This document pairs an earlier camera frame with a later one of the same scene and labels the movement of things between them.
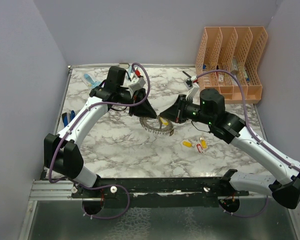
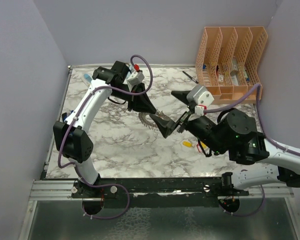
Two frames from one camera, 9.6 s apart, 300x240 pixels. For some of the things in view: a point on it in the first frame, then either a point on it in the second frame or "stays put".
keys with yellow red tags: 187,144 stays put
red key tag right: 200,146 stays put
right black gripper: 175,113 to 166,127
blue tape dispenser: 91,83 stays put
